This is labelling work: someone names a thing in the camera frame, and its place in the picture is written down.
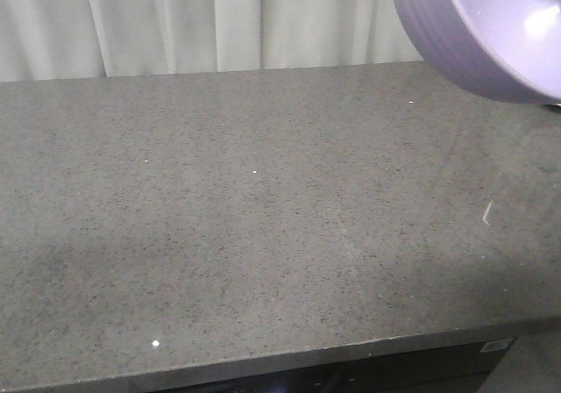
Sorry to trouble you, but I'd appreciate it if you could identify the purple plastic bowl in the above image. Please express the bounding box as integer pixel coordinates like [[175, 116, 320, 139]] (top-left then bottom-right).
[[394, 0, 560, 104]]

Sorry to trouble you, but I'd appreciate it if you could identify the black disinfection drawer cabinet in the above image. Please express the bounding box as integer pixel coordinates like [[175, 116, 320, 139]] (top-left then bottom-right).
[[124, 337, 515, 392]]

